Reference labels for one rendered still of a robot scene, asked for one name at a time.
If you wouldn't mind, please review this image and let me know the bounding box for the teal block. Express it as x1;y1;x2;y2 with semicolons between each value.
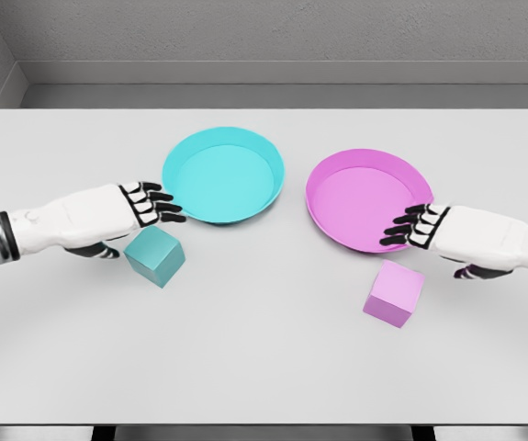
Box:
123;225;186;289

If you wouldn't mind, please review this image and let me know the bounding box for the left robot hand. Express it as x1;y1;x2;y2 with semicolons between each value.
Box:
55;180;187;261

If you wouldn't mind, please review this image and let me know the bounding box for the cyan plate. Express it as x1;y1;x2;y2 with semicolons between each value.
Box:
161;127;287;227

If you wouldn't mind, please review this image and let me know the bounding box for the pink block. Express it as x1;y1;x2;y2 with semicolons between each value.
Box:
362;259;427;330

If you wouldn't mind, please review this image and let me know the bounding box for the pink plate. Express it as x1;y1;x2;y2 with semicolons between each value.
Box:
304;147;435;255

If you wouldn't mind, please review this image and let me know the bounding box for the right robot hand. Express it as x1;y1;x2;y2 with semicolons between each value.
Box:
379;203;517;281

